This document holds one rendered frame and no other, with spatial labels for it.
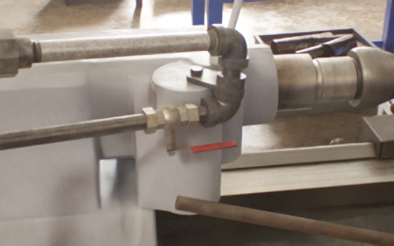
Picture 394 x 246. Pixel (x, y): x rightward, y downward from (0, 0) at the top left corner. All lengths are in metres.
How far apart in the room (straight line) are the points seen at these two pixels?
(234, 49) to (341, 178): 0.53
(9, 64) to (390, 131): 0.84
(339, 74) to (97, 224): 0.38
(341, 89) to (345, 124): 2.19
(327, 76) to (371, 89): 0.06
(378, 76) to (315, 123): 2.18
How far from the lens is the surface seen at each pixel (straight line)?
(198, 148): 0.76
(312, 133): 3.02
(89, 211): 0.86
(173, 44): 0.69
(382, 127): 1.30
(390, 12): 3.52
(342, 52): 3.16
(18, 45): 0.63
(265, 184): 1.17
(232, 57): 0.73
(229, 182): 1.17
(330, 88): 0.93
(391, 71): 0.95
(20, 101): 0.83
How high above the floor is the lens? 1.49
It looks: 29 degrees down
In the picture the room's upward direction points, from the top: straight up
